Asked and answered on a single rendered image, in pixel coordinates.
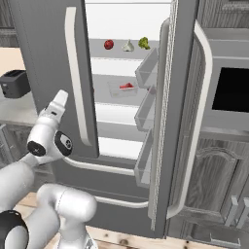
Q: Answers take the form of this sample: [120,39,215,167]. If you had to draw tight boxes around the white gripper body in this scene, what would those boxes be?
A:
[51,89,69,110]

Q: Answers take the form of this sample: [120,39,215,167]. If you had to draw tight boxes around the grey fridge shelf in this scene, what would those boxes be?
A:
[91,74,157,107]
[88,38,160,60]
[96,121,154,143]

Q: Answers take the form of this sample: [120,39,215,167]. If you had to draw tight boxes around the grey closed fridge door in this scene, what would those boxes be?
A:
[8,0,100,160]

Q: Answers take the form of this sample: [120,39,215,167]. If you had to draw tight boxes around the clear tupperware with red food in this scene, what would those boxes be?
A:
[107,80,139,99]

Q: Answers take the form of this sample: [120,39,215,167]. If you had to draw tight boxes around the grey door bin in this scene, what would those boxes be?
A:
[133,85,158,131]
[133,128,155,189]
[134,48,160,89]

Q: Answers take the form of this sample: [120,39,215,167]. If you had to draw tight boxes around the grey fridge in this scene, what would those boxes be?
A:
[8,0,214,240]

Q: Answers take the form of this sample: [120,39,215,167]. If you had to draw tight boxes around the grey open fridge door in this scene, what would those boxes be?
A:
[147,0,200,239]

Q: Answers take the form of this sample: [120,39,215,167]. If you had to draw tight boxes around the dark grey toaster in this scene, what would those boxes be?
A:
[0,69,32,99]

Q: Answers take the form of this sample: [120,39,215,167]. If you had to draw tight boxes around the grey wooden base cupboards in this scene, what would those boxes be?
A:
[0,121,56,193]

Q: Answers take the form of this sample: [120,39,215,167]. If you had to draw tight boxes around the red tomato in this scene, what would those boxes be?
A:
[103,39,115,51]

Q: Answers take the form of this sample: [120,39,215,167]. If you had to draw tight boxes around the white garlic bulb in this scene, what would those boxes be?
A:
[122,39,135,53]

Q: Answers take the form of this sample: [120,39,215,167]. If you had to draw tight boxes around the grey freezer drawer front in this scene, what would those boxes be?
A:
[52,157,154,199]
[86,194,163,239]

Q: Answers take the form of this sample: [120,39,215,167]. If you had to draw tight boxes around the green broccoli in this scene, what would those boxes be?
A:
[137,36,152,51]

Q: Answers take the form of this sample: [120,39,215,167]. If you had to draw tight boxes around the grey wooden tall cupboards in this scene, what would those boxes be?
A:
[167,0,249,249]

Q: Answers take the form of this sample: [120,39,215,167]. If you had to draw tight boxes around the grey built-in microwave oven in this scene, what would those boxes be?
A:
[199,27,249,131]

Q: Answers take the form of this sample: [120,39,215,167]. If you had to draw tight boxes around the white curved door handle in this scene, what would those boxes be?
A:
[64,6,94,148]

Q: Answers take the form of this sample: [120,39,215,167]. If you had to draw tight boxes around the white freezer drawer handle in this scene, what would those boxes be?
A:
[62,156,136,177]
[93,195,150,209]

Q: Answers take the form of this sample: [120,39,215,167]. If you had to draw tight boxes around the grey wooden wall cupboard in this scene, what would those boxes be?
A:
[0,0,21,49]

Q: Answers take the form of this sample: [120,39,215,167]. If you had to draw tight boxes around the white long door handle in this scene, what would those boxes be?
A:
[165,18,214,221]

